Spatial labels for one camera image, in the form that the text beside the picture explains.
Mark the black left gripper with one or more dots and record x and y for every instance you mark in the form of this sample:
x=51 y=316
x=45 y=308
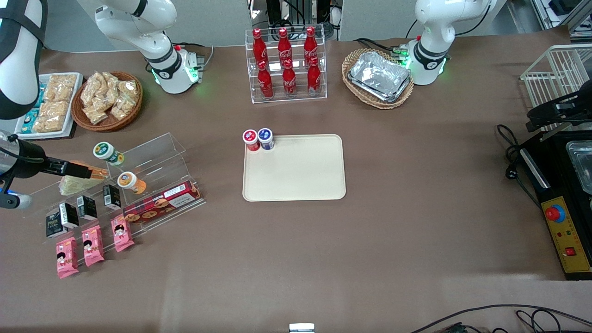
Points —
x=579 y=101

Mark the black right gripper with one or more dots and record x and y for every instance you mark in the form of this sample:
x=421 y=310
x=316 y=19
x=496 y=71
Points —
x=28 y=158

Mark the triangle sandwich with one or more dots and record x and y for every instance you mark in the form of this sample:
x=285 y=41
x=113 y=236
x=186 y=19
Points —
x=76 y=185

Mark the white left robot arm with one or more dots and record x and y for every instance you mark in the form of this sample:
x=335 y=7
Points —
x=434 y=27

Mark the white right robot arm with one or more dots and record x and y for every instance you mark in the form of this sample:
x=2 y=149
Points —
x=138 y=23

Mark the aluminium foil tray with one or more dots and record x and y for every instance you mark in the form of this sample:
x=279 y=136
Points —
x=379 y=71
x=375 y=96

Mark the beige plastic tray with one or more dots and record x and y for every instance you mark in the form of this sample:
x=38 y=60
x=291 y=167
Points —
x=296 y=171

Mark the silver flat lever bar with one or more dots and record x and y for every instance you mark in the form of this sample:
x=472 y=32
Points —
x=548 y=135

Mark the black sealing machine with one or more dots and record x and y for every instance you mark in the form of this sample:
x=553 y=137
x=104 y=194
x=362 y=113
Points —
x=552 y=162

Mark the white rectangular dish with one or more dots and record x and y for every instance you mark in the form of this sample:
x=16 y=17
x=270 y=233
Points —
x=46 y=135

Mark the green cap small jar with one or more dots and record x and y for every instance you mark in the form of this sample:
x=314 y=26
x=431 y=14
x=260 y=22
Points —
x=107 y=152

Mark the small black carton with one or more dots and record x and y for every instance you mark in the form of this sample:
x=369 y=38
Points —
x=111 y=196
x=87 y=207
x=70 y=215
x=53 y=225

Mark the wrapped rice cracker pack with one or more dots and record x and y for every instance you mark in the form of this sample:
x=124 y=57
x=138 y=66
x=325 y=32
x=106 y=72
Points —
x=48 y=124
x=54 y=109
x=62 y=87

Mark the dark brown wicker basket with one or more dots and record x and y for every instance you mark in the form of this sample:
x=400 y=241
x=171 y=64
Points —
x=108 y=125

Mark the shiny metal food container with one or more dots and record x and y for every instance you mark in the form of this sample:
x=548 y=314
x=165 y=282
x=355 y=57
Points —
x=582 y=166

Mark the clear bag fried snacks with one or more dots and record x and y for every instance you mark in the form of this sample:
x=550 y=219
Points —
x=122 y=107
x=110 y=82
x=128 y=89
x=91 y=90
x=96 y=114

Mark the orange cap small jar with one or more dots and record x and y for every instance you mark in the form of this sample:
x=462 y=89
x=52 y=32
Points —
x=131 y=181

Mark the teal snack packet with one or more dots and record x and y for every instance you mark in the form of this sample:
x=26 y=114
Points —
x=28 y=121

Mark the pink snack packet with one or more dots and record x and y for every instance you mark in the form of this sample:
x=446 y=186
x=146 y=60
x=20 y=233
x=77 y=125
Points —
x=93 y=245
x=122 y=233
x=67 y=257

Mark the clear acrylic stepped shelf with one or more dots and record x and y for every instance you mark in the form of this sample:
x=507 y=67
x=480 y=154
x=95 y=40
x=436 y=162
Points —
x=157 y=162

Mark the red mushroom push button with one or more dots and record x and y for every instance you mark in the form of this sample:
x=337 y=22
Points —
x=554 y=213

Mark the red cookie box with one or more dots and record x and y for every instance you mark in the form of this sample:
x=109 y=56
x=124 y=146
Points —
x=162 y=204

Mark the brown table cover sheet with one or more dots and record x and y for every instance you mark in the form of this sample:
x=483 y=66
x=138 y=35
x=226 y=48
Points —
x=416 y=208

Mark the red cap small jar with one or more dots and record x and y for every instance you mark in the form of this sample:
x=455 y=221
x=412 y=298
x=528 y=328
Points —
x=251 y=138

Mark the light tan wicker basket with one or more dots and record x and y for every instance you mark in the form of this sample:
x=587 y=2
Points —
x=354 y=58

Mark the blue cap small jar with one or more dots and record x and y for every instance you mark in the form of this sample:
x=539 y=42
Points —
x=266 y=137

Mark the red cola bottle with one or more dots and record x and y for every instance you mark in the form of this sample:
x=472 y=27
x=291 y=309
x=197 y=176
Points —
x=310 y=44
x=283 y=45
x=314 y=77
x=265 y=82
x=289 y=79
x=259 y=46

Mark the clear acrylic bottle rack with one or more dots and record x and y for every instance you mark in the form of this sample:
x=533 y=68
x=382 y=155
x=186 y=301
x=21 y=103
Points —
x=299 y=97

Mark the black background equipment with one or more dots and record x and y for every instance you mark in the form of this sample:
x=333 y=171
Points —
x=296 y=9

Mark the small silver box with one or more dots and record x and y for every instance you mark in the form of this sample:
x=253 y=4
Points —
x=301 y=328

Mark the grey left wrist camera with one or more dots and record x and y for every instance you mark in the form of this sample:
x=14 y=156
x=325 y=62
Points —
x=565 y=108

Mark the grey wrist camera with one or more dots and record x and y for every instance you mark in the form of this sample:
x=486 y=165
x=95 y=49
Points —
x=565 y=108
x=18 y=201

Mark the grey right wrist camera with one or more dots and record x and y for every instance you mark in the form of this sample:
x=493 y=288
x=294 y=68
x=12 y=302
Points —
x=18 y=201

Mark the aluminium frame structure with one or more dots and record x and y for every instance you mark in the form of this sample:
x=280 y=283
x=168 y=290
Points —
x=559 y=14

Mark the red rocker switch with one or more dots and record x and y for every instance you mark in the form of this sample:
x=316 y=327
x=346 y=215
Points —
x=570 y=252

